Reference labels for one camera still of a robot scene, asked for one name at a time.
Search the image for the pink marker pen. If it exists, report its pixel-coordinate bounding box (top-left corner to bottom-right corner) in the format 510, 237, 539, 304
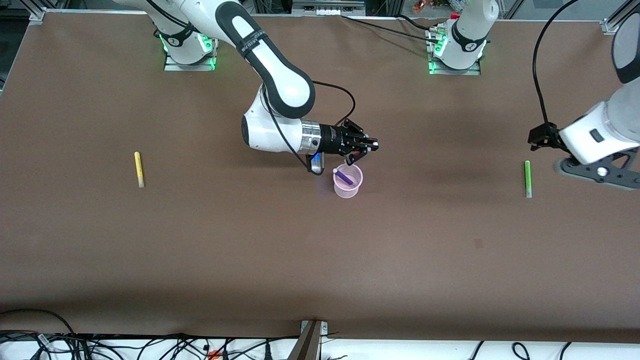
351, 142, 378, 165

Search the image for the pink pen holder cup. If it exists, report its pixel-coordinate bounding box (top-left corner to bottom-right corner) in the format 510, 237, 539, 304
333, 163, 364, 199

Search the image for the grey power strip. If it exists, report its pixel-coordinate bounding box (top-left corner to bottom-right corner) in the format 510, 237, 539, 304
292, 0, 366, 16

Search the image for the dark metal beam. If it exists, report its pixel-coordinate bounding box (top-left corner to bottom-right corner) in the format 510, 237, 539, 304
288, 322, 321, 360

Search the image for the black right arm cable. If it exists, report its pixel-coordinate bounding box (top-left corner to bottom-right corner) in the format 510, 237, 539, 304
262, 80, 357, 171

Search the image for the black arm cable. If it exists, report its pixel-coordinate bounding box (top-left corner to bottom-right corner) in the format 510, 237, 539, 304
262, 80, 357, 171
532, 0, 581, 132

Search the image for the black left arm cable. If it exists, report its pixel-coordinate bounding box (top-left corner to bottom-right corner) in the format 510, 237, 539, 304
532, 0, 581, 132

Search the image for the long black table cable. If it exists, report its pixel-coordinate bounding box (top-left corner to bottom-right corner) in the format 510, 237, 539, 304
341, 14, 443, 45

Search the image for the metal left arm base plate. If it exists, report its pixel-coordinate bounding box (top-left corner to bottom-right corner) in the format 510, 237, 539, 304
426, 26, 482, 76

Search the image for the short black table cable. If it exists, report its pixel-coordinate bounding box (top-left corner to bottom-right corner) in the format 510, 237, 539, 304
394, 13, 438, 33

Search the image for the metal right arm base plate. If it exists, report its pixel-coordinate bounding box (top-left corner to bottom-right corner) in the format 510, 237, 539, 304
163, 32, 219, 72

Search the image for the thick black floor cable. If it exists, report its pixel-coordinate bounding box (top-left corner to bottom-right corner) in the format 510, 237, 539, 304
0, 308, 77, 337

